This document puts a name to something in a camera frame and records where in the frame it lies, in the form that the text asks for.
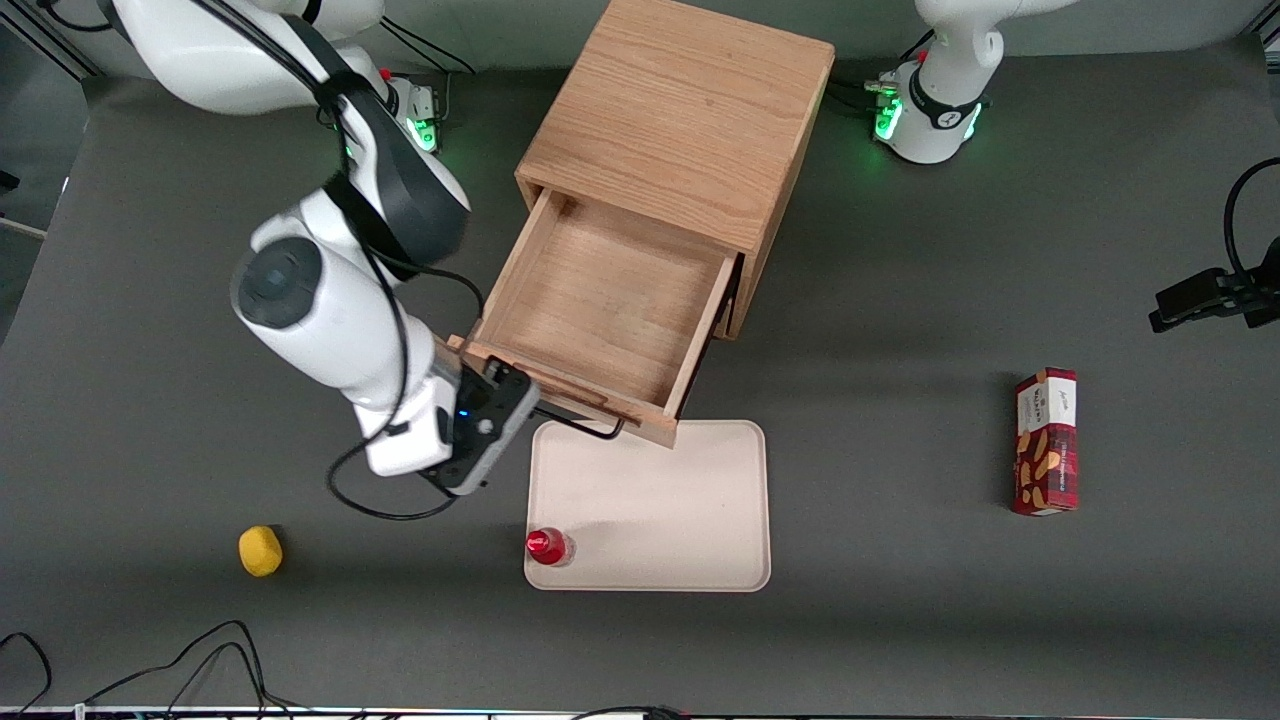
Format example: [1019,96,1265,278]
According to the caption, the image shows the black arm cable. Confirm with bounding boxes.
[190,0,486,522]

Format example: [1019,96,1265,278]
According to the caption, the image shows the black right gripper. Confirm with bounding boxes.
[440,358,541,483]

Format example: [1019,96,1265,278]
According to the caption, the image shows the yellow lemon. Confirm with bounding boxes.
[238,525,284,579]

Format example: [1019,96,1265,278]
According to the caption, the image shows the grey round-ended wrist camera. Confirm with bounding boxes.
[430,385,546,498]

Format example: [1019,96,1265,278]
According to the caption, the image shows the aluminium frame rail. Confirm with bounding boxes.
[0,15,101,81]

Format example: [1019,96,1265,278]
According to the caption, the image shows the black camera cable loop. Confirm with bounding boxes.
[1224,157,1280,281]

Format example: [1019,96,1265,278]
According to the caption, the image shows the black metal drawer handle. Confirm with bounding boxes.
[535,405,626,441]

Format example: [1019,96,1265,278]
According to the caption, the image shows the red capped bottle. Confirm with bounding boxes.
[526,527,577,569]

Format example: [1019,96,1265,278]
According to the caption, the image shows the wooden drawer cabinet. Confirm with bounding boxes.
[515,0,837,342]

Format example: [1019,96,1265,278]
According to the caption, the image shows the black table edge cable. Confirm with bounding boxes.
[570,704,691,720]

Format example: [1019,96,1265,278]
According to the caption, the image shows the black base cable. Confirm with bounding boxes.
[830,30,936,111]
[380,15,479,76]

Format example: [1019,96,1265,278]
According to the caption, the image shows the wooden drawer with deep tray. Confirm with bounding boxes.
[447,185,743,449]

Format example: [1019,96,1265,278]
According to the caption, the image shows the black floor cable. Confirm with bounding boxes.
[160,642,311,716]
[0,632,53,716]
[85,620,276,713]

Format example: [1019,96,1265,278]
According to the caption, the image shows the beige plastic tray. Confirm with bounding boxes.
[524,419,773,593]

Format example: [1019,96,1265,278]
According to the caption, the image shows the red snack box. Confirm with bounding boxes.
[1010,367,1081,517]

